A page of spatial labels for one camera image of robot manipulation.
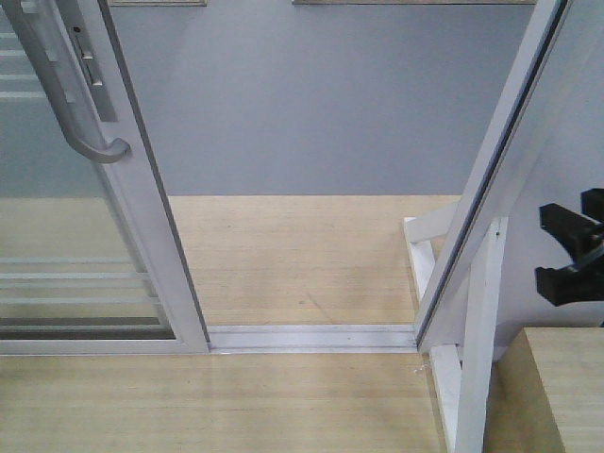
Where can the aluminium floor track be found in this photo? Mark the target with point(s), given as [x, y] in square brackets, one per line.
[313, 339]

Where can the white triangular support bracket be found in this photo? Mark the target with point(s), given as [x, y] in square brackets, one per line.
[461, 367]

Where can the plywood floor platform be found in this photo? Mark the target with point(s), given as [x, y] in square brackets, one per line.
[256, 260]

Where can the white door frame post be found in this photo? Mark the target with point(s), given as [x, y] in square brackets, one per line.
[492, 175]

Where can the grey metal door handle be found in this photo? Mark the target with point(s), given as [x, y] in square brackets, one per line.
[107, 153]

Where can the light wooden box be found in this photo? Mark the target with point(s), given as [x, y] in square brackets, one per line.
[547, 392]

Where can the white framed sliding glass door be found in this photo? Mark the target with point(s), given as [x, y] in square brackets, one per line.
[91, 260]

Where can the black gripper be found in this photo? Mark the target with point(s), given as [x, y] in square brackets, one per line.
[582, 238]

